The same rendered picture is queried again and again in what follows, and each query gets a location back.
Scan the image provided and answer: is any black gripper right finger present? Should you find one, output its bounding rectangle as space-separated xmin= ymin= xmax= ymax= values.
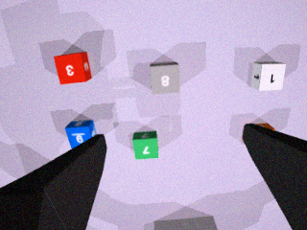
xmin=243 ymin=124 xmax=307 ymax=230

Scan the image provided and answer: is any red block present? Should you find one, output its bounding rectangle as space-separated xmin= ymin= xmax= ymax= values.
xmin=54 ymin=53 xmax=92 ymax=84

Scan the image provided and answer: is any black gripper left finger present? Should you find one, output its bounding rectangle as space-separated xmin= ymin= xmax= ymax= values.
xmin=0 ymin=134 xmax=107 ymax=230

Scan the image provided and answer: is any blue block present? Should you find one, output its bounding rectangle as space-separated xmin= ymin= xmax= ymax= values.
xmin=65 ymin=120 xmax=96 ymax=149

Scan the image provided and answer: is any green block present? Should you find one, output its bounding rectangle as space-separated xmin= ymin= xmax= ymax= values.
xmin=131 ymin=130 xmax=158 ymax=160

